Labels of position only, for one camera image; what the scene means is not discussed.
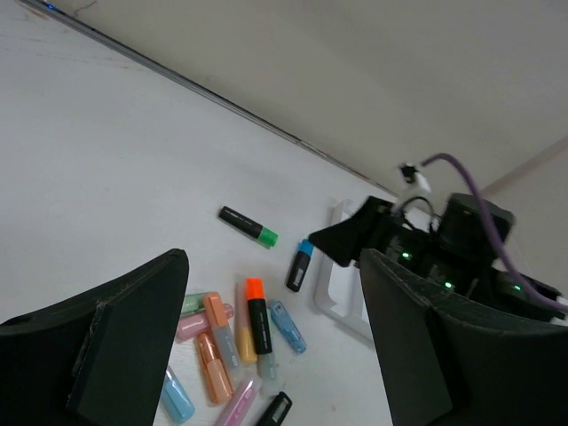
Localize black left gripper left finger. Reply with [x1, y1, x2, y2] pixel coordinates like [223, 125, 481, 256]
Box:
[1, 248, 189, 425]

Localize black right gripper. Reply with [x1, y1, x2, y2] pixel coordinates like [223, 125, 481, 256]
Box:
[308, 195, 437, 273]

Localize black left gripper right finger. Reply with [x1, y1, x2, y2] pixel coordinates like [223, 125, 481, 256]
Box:
[359, 249, 567, 425]

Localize green cap black highlighter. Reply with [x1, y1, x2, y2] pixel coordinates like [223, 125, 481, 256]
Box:
[218, 206, 279, 248]

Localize orange cap black highlighter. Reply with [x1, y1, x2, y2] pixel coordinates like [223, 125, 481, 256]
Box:
[245, 277, 272, 356]

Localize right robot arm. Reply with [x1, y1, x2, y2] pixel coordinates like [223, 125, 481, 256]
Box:
[308, 193, 566, 322]

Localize blue cap black highlighter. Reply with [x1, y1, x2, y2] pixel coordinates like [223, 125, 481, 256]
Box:
[286, 240, 314, 293]

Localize white compartment organizer tray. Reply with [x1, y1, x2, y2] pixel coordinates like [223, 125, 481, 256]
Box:
[312, 199, 375, 343]

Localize blue cap pastel highlighter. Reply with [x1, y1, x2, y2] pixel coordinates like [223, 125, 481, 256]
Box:
[161, 366, 195, 425]

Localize pink correction tape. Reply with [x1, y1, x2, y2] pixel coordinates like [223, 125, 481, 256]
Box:
[176, 300, 234, 341]

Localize green correction tape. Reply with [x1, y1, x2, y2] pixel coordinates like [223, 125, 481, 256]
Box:
[180, 293, 206, 318]

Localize orange correction tape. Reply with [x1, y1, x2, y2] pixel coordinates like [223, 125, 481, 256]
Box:
[196, 333, 233, 405]

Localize blue correction tape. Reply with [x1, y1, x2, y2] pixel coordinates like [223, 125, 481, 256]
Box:
[268, 300, 306, 354]

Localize peach cap pastel highlighter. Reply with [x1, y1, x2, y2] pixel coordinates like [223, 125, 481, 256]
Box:
[203, 292, 241, 375]

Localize yellow pastel highlighter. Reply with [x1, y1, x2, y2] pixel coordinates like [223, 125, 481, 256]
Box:
[235, 282, 257, 365]

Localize purple cap pastel highlighter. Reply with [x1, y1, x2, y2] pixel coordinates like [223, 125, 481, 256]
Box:
[215, 375, 262, 426]

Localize green cap pastel highlighter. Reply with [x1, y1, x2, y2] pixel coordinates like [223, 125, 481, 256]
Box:
[257, 352, 279, 396]

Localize pink cap black highlighter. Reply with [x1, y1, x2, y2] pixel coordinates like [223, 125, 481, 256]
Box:
[256, 391, 293, 426]

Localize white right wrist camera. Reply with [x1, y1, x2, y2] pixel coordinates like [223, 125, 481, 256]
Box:
[393, 163, 431, 211]

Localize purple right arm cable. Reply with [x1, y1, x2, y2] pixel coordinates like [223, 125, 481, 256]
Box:
[421, 153, 568, 307]

